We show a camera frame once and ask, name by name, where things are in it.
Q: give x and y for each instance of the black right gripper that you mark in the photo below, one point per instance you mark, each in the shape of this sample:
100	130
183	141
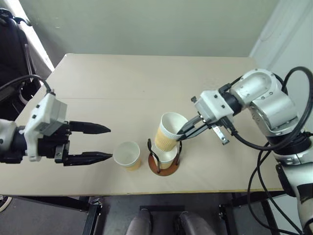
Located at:
226	124

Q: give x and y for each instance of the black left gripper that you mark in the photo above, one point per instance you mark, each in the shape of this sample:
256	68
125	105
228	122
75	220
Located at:
50	145

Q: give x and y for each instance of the ribbed tan paper cup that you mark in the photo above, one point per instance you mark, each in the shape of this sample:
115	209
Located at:
168	129
168	156
127	154

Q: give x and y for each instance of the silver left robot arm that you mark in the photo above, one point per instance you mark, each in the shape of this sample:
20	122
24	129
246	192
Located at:
6	137

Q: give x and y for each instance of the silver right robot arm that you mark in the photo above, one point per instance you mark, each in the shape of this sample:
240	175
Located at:
274	102

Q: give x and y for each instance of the dark rounded shape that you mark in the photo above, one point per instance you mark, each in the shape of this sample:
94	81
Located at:
138	224
193	224

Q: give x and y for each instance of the black and white shoe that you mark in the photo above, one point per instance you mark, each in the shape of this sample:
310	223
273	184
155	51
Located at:
3	202

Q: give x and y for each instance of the black chair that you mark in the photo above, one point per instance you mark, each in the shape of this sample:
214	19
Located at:
12	49

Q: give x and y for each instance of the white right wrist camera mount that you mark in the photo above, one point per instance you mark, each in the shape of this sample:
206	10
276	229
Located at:
212	105

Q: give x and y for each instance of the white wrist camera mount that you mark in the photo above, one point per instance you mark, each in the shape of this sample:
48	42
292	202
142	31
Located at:
40	115
212	105

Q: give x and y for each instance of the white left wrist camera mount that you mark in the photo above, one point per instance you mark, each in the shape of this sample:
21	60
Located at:
40	115

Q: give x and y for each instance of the black metal table frame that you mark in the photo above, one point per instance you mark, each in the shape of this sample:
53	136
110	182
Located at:
93	215

